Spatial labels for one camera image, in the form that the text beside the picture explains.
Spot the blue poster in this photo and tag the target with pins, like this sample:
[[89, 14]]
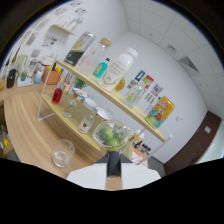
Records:
[[140, 75]]

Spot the clear drinking glass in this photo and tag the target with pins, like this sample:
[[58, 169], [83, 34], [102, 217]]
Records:
[[63, 154]]

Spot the small clear bottle blue cap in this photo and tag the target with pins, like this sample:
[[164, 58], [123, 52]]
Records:
[[150, 108]]

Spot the ceiling air vent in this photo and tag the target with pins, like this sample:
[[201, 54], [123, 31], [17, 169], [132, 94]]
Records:
[[188, 64]]

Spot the white kitchen appliance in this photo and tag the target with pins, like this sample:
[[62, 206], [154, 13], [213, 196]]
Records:
[[46, 60]]

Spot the clear bottle white cap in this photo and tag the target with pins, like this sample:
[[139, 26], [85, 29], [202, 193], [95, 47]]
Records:
[[86, 125]]

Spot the multicoloured poster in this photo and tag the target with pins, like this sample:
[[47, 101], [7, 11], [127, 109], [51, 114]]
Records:
[[156, 90]]

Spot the large white milk bottle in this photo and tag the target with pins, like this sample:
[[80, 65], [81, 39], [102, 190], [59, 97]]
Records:
[[118, 68]]

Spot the amber liquor bottle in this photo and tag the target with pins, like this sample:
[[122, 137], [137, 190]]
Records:
[[120, 84]]

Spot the two-tier wooden shelf rack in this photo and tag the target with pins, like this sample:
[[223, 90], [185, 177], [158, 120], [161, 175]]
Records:
[[110, 95]]

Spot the white bowl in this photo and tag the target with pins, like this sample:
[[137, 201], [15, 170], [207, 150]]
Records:
[[90, 103], [103, 114]]

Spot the colourful rimmed bowl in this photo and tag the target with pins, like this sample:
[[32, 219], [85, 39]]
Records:
[[80, 94]]

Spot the green potted plant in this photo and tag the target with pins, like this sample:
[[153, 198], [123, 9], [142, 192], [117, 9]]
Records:
[[80, 82]]

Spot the yellow cartoon print can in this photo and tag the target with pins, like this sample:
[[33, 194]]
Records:
[[160, 112]]

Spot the teal liquid bottle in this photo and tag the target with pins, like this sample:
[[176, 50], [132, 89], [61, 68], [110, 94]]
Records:
[[100, 69]]

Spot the white tray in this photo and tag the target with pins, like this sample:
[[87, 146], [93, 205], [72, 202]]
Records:
[[25, 83]]

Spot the black kettle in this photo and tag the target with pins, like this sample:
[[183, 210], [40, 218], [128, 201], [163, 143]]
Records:
[[11, 79]]

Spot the brown door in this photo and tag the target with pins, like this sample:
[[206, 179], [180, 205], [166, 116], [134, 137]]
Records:
[[196, 146]]

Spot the green cup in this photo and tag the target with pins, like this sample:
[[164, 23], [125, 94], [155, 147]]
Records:
[[24, 76]]

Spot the clear bottle orange cap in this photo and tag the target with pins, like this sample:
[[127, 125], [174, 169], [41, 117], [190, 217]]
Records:
[[69, 109]]

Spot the red liquid bottle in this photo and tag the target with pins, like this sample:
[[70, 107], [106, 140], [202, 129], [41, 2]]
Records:
[[57, 95]]

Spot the clear bottle green cap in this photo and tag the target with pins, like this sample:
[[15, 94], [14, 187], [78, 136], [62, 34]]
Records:
[[133, 95]]

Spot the white vase with flowers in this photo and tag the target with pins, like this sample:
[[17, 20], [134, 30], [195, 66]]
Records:
[[75, 23]]

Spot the tall glass jar cork lid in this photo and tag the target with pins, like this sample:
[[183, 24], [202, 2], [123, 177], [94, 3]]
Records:
[[93, 56]]

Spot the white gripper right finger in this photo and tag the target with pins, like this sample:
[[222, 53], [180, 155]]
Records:
[[140, 175]]

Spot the green vegetable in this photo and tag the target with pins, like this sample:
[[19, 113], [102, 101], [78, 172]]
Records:
[[54, 66]]

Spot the red poster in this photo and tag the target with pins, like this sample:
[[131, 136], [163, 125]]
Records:
[[148, 82]]

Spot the long wooden wall shelf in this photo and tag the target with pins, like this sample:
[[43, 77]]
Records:
[[61, 29]]

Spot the glass jar of limes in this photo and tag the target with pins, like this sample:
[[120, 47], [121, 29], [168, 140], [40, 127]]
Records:
[[106, 133]]

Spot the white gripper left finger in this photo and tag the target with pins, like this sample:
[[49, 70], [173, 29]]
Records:
[[91, 175]]

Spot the pale blue squat bottle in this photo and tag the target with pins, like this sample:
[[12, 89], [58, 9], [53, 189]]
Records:
[[38, 77]]

